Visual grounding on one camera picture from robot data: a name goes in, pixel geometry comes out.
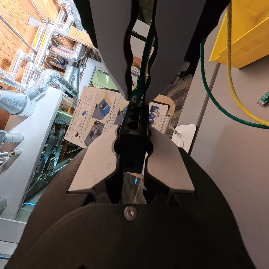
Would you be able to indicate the silver ceiling ducts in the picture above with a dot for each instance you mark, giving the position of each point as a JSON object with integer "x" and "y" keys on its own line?
{"x": 42, "y": 79}

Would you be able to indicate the rounded plywood board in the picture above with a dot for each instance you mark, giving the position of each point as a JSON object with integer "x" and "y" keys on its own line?
{"x": 168, "y": 100}

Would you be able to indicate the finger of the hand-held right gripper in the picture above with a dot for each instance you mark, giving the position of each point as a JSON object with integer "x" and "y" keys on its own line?
{"x": 172, "y": 42}
{"x": 109, "y": 42}

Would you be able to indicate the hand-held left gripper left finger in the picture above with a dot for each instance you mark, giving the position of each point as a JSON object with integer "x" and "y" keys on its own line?
{"x": 94, "y": 164}

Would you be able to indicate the black network switch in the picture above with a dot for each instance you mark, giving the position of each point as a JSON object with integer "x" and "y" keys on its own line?
{"x": 132, "y": 147}

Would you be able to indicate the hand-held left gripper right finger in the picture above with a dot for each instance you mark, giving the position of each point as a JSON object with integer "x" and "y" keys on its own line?
{"x": 168, "y": 166}

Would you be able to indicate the white sheet stand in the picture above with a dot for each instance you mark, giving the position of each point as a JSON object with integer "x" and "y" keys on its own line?
{"x": 186, "y": 132}

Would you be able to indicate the yellow plastic bin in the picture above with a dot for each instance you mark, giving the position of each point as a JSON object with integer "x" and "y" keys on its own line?
{"x": 248, "y": 31}

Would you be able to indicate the printed instruction sheet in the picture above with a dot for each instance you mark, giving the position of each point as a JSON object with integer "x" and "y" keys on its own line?
{"x": 94, "y": 113}

